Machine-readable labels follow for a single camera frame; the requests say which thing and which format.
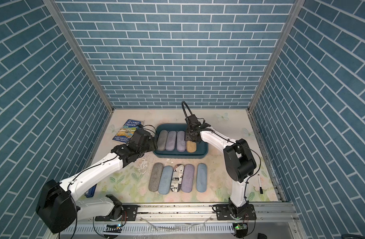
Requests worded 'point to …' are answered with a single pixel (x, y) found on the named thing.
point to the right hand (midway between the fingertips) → (190, 136)
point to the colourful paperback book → (127, 130)
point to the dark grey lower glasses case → (155, 176)
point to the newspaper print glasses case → (177, 178)
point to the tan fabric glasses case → (191, 147)
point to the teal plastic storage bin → (202, 149)
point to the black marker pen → (261, 190)
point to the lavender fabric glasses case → (171, 140)
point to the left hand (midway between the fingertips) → (156, 142)
